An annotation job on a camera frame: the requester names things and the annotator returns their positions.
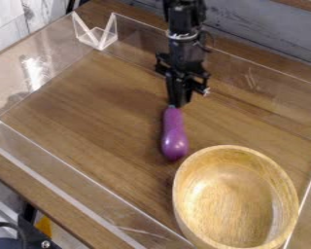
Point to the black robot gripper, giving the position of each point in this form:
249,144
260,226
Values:
180,66

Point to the purple toy eggplant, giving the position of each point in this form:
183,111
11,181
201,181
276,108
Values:
173,143

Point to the brown wooden bowl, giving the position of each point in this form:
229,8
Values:
233,199

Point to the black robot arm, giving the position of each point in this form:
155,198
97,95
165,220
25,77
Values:
184,16

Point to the clear acrylic corner bracket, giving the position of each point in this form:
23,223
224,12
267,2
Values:
96,37

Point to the clear acrylic tray wall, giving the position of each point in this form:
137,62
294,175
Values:
80,128

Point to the black clamp with cable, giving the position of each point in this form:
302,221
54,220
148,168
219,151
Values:
21,242

